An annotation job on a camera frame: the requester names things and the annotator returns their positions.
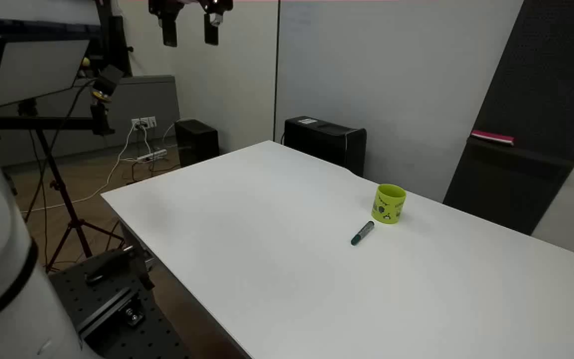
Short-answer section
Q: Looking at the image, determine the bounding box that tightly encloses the large black box white label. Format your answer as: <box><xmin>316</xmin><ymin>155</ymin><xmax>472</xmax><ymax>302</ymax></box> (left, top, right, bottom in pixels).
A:
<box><xmin>282</xmin><ymin>113</ymin><xmax>368</xmax><ymax>179</ymax></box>

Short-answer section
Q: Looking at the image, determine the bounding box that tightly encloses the white power cable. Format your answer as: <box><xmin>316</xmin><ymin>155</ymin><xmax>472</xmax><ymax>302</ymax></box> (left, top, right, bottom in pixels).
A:
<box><xmin>33</xmin><ymin>123</ymin><xmax>153</xmax><ymax>215</ymax></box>

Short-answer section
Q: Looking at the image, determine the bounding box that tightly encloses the grey wall panel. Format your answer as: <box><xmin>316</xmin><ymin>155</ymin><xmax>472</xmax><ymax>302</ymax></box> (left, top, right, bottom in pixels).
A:
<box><xmin>0</xmin><ymin>73</ymin><xmax>181</xmax><ymax>167</ymax></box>

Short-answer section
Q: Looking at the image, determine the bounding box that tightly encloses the white power strip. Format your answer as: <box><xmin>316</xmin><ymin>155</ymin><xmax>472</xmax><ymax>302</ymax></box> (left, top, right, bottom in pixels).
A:
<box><xmin>135</xmin><ymin>147</ymin><xmax>169</xmax><ymax>165</ymax></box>

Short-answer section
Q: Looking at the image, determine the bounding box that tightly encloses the white wall outlet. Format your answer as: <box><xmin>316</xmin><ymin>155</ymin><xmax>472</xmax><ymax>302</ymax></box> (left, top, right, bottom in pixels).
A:
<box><xmin>129</xmin><ymin>115</ymin><xmax>159</xmax><ymax>131</ymax></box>

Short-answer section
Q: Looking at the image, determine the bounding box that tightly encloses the white panel black frame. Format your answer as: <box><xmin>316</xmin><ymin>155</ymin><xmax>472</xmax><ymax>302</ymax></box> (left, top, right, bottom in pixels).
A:
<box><xmin>0</xmin><ymin>0</ymin><xmax>103</xmax><ymax>109</ymax></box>

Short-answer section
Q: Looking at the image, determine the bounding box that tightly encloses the tall dark cabinet panel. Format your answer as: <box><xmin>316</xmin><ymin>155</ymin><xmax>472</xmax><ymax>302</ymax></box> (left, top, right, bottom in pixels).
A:
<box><xmin>442</xmin><ymin>0</ymin><xmax>574</xmax><ymax>237</ymax></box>

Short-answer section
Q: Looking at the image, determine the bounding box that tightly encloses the black tripod stand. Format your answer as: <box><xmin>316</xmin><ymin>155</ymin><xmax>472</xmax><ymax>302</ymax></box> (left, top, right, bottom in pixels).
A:
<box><xmin>0</xmin><ymin>97</ymin><xmax>127</xmax><ymax>272</ymax></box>

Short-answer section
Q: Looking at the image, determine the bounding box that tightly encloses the green marker pen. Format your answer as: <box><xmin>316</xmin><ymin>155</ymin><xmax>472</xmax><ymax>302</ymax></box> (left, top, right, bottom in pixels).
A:
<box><xmin>348</xmin><ymin>219</ymin><xmax>376</xmax><ymax>246</ymax></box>

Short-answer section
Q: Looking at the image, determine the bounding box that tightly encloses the black camera on stand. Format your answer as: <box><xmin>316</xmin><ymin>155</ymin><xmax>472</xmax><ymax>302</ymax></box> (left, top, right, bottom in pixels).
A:
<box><xmin>89</xmin><ymin>61</ymin><xmax>127</xmax><ymax>135</ymax></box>

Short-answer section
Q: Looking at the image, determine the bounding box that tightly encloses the pink label strip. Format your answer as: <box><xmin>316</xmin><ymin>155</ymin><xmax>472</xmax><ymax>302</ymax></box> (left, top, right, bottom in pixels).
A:
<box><xmin>468</xmin><ymin>127</ymin><xmax>516</xmax><ymax>147</ymax></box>

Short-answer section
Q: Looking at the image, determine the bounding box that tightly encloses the black perforated breadboard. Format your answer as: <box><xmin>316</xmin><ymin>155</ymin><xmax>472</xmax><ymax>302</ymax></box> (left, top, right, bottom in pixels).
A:
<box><xmin>47</xmin><ymin>244</ymin><xmax>193</xmax><ymax>359</ymax></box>

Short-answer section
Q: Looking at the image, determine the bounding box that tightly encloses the lime green plastic cup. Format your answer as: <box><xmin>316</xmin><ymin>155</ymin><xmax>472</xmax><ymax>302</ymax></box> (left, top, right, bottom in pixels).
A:
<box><xmin>370</xmin><ymin>181</ymin><xmax>408</xmax><ymax>225</ymax></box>

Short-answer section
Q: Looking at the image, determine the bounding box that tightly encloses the small black box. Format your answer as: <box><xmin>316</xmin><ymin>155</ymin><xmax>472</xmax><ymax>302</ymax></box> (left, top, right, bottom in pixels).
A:
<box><xmin>173</xmin><ymin>117</ymin><xmax>221</xmax><ymax>169</ymax></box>

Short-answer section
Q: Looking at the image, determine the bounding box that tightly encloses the black clamp on breadboard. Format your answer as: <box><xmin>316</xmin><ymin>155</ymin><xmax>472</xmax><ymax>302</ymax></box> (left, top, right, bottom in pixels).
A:
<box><xmin>83</xmin><ymin>242</ymin><xmax>157</xmax><ymax>282</ymax></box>

